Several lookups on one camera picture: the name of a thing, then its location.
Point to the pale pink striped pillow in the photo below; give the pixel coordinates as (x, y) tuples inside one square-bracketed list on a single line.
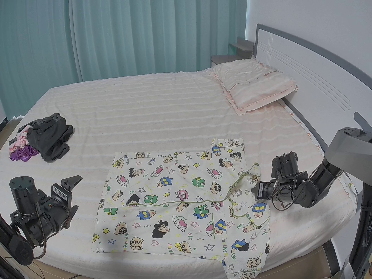
[(255, 83)]

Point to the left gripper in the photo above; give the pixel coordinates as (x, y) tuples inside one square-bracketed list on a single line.
[(55, 216)]

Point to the bed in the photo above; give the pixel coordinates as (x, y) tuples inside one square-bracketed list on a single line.
[(159, 112)]

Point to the grey garment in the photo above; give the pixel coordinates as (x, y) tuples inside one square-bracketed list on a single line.
[(35, 125)]

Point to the white printed pyjama top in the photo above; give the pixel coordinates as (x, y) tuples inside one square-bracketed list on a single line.
[(180, 208)]

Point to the black shirt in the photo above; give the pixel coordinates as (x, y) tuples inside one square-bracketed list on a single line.
[(49, 144)]

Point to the pink garment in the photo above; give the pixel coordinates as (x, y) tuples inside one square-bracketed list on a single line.
[(20, 142)]

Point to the grey bedside table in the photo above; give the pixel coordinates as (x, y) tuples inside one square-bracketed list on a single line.
[(226, 58)]

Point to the purple garment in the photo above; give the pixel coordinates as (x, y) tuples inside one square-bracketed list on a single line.
[(24, 154)]

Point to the blue-green curtain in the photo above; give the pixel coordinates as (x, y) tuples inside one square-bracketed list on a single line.
[(159, 25), (35, 39)]

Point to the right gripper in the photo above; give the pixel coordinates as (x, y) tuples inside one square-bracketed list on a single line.
[(266, 190)]

